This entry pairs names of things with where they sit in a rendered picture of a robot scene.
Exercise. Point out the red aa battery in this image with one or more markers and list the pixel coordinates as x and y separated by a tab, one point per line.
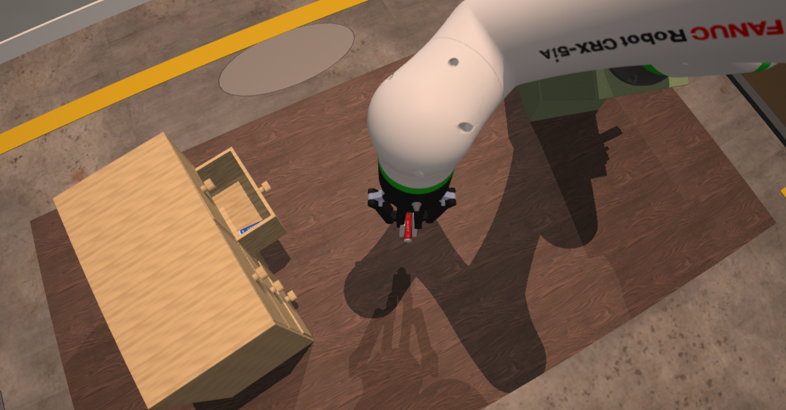
408	228

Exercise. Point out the blue aa battery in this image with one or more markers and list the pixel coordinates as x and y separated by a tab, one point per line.
247	228

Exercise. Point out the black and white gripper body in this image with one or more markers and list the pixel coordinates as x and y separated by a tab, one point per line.
403	208

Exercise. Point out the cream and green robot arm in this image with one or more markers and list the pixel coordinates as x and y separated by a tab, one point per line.
424	120

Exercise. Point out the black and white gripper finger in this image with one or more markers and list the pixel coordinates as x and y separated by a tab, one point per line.
430	215
385	210

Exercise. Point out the light wooden chest of drawers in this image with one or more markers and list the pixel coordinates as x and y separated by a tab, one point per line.
187	320

